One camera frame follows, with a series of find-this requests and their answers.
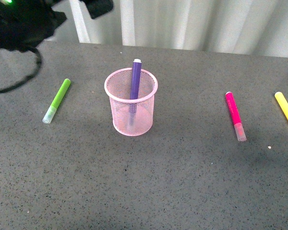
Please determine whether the purple marker pen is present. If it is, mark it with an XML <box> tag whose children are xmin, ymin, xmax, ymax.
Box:
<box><xmin>128</xmin><ymin>58</ymin><xmax>143</xmax><ymax>127</ymax></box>

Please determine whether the pink marker pen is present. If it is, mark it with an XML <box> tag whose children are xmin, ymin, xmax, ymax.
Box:
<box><xmin>225</xmin><ymin>92</ymin><xmax>247</xmax><ymax>142</ymax></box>

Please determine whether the pink mesh cup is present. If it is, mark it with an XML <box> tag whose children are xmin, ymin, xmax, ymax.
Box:
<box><xmin>104</xmin><ymin>68</ymin><xmax>158</xmax><ymax>136</ymax></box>

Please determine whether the green marker pen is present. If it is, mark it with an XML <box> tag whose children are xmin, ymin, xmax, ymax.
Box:
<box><xmin>42</xmin><ymin>79</ymin><xmax>71</xmax><ymax>124</ymax></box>

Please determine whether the yellow marker pen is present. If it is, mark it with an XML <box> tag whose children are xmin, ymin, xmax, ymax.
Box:
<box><xmin>275</xmin><ymin>92</ymin><xmax>288</xmax><ymax>120</ymax></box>

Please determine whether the white curtain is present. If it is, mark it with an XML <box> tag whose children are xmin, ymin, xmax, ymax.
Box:
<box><xmin>50</xmin><ymin>0</ymin><xmax>288</xmax><ymax>58</ymax></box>

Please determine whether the black cable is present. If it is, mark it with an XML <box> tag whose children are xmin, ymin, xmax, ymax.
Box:
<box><xmin>0</xmin><ymin>46</ymin><xmax>43</xmax><ymax>94</ymax></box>

